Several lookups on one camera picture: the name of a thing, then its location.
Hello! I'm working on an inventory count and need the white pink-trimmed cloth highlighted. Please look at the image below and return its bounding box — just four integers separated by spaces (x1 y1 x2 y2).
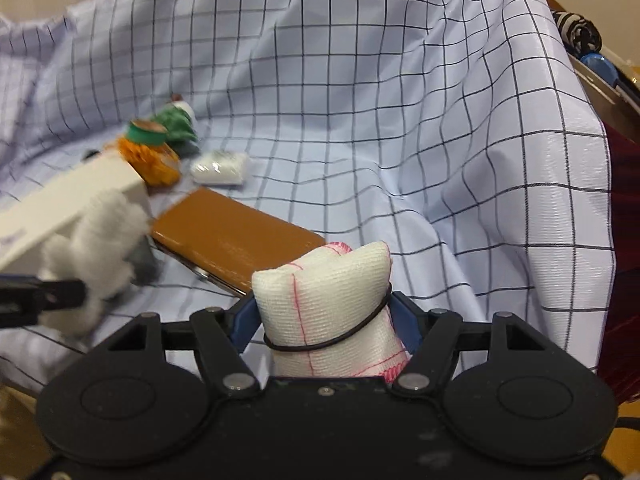
252 242 409 382

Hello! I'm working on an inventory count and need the white fluffy plush toy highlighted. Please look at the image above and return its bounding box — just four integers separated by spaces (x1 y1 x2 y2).
38 190 149 337

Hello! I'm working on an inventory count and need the green cloth with tape roll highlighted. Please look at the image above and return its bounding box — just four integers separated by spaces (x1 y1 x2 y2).
125 94 198 158

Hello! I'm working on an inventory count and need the brown leather case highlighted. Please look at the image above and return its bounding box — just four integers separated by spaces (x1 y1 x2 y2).
151 188 324 296

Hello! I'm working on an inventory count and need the white cardboard box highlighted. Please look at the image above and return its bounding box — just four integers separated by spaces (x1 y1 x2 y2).
1 152 151 275

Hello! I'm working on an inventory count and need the white wrapped gauze packet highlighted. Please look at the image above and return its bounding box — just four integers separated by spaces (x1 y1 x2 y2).
190 150 250 186

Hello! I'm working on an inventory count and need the checkered light blue cloth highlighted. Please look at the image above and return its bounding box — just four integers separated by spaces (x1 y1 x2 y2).
1 0 615 368

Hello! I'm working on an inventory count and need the blue object in bowl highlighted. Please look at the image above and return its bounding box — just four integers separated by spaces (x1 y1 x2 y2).
580 52 618 87

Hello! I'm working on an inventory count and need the black white patterned item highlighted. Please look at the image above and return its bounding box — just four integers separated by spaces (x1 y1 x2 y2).
551 10 602 58

